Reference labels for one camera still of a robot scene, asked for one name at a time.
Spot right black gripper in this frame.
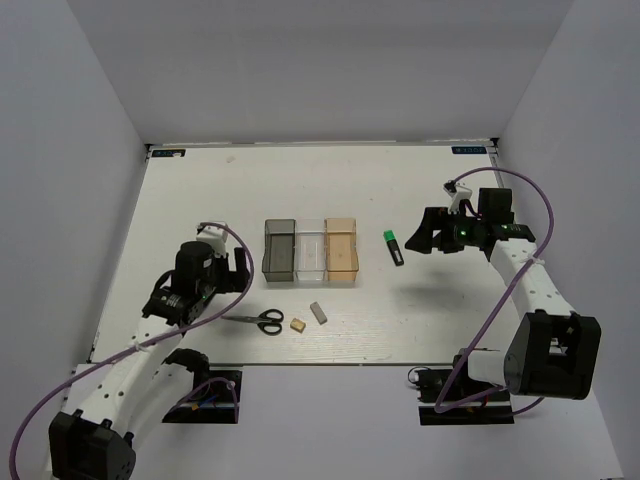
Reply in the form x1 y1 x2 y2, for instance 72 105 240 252
405 206 485 254

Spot green highlighter marker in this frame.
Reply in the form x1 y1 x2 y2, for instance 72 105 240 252
383 230 404 267

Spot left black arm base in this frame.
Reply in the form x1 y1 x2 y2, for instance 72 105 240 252
162 369 243 425

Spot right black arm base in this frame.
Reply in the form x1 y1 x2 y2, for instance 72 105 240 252
407 367 516 427

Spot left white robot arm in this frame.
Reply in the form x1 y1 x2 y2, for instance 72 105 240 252
48 239 253 479

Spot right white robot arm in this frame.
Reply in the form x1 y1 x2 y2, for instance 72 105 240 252
405 182 601 400

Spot grey transparent container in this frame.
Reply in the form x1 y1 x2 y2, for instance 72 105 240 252
262 219 296 283

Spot clear transparent container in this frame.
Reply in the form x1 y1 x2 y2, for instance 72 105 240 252
294 219 326 285

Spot right blue table label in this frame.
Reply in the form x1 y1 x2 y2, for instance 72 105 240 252
451 145 487 155

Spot blue table label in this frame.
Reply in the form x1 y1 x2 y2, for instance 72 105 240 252
151 149 186 158
451 145 487 155

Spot grey rectangular eraser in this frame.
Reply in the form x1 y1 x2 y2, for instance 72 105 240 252
310 302 328 325

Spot orange transparent container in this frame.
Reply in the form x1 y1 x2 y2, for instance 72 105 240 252
325 218 359 286

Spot left blue table label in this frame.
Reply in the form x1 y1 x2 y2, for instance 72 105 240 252
151 149 186 158

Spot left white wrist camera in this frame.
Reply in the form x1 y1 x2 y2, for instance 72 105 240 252
196 224 228 258

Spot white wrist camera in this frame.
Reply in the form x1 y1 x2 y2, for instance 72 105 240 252
443 180 472 214
196 224 228 258

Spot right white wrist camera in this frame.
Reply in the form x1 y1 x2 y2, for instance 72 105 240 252
443 180 472 214

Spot black handled scissors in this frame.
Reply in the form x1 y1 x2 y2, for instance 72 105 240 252
222 308 284 336

